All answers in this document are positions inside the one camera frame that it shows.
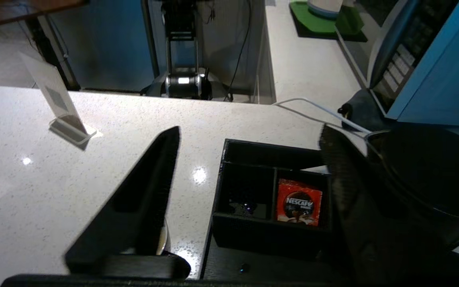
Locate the black electric kettle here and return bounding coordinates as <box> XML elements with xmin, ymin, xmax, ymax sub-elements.
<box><xmin>367</xmin><ymin>127</ymin><xmax>459</xmax><ymax>250</ymax></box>

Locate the white plate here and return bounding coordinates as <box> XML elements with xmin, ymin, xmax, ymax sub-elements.
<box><xmin>306</xmin><ymin>0</ymin><xmax>343</xmax><ymax>19</ymax></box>

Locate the acrylic table sign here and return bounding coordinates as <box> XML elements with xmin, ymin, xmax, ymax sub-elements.
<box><xmin>18</xmin><ymin>52</ymin><xmax>97</xmax><ymax>151</ymax></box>

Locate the black mug white inside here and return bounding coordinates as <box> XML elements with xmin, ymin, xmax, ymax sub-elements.
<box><xmin>156</xmin><ymin>218</ymin><xmax>171</xmax><ymax>256</ymax></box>

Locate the white kitchen base cabinet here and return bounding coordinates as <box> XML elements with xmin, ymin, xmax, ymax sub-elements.
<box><xmin>208</xmin><ymin>0</ymin><xmax>277</xmax><ymax>105</ymax></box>

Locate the white power cable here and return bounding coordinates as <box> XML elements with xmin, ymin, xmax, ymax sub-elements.
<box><xmin>273</xmin><ymin>98</ymin><xmax>373</xmax><ymax>135</ymax></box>

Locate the silver microwave oven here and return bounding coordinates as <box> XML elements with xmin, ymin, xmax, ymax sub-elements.
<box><xmin>367</xmin><ymin>0</ymin><xmax>459</xmax><ymax>129</ymax></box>

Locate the black serving tray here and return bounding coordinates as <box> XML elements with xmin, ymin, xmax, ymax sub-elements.
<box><xmin>200</xmin><ymin>235</ymin><xmax>357</xmax><ymax>281</ymax></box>

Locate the black sachet organiser box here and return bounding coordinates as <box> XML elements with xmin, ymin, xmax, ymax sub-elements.
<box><xmin>212</xmin><ymin>139</ymin><xmax>333</xmax><ymax>261</ymax></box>

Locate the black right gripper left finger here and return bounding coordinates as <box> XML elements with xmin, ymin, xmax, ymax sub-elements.
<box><xmin>65</xmin><ymin>126</ymin><xmax>181</xmax><ymax>275</ymax></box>

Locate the black background robot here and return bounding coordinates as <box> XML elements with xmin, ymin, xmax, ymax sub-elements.
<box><xmin>141</xmin><ymin>0</ymin><xmax>230</xmax><ymax>100</ymax></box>

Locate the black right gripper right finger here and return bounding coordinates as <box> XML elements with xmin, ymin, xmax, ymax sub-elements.
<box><xmin>319</xmin><ymin>124</ymin><xmax>459</xmax><ymax>287</ymax></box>

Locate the red snack packet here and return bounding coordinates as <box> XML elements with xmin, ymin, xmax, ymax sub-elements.
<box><xmin>276</xmin><ymin>178</ymin><xmax>323</xmax><ymax>227</ymax></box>

